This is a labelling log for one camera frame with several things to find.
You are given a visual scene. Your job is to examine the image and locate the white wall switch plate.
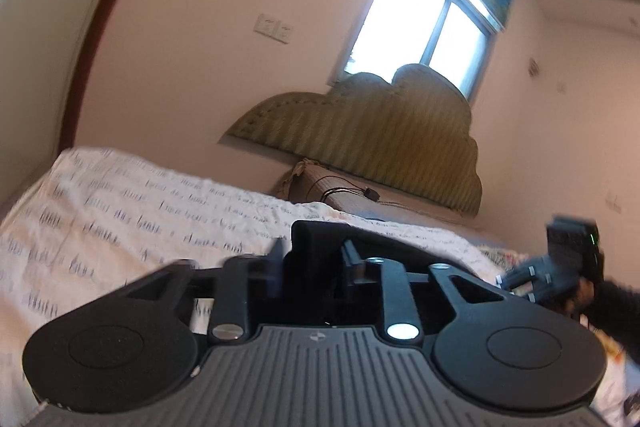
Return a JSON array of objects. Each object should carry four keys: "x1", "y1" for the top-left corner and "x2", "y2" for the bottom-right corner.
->
[{"x1": 254, "y1": 14, "x2": 293, "y2": 44}]

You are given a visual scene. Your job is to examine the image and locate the person's right hand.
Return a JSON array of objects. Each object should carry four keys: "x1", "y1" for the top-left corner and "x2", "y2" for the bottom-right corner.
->
[{"x1": 546, "y1": 277, "x2": 604, "y2": 324}]

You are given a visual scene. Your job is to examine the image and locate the window with grey frame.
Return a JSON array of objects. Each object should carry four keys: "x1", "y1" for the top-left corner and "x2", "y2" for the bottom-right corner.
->
[{"x1": 332, "y1": 0, "x2": 502, "y2": 100}]

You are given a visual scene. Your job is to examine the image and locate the white script-print bedspread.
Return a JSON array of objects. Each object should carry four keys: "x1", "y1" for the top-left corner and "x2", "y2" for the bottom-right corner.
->
[{"x1": 0, "y1": 146, "x2": 640, "y2": 427}]

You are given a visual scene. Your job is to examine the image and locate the wall switch near window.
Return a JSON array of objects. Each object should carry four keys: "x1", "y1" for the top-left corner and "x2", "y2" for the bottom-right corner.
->
[{"x1": 527, "y1": 58, "x2": 540, "y2": 78}]

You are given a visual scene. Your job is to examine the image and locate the black pants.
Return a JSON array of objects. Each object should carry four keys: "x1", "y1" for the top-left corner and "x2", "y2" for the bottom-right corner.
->
[{"x1": 259, "y1": 219, "x2": 507, "y2": 333}]

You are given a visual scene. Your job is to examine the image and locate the green upholstered headboard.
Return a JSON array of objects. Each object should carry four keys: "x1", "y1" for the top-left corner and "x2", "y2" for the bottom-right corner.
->
[{"x1": 227, "y1": 64, "x2": 483, "y2": 216}]

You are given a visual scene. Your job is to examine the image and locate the sliding wardrobe with floral glass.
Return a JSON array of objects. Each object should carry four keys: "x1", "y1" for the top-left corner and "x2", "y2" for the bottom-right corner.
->
[{"x1": 1, "y1": 0, "x2": 101, "y2": 198}]

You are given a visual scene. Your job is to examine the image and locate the black cable on pillow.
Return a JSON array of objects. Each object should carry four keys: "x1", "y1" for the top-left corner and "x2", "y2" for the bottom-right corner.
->
[{"x1": 319, "y1": 185, "x2": 426, "y2": 210}]

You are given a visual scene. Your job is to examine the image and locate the patterned pillow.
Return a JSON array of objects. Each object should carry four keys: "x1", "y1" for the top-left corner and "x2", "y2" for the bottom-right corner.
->
[{"x1": 278, "y1": 158, "x2": 480, "y2": 230}]

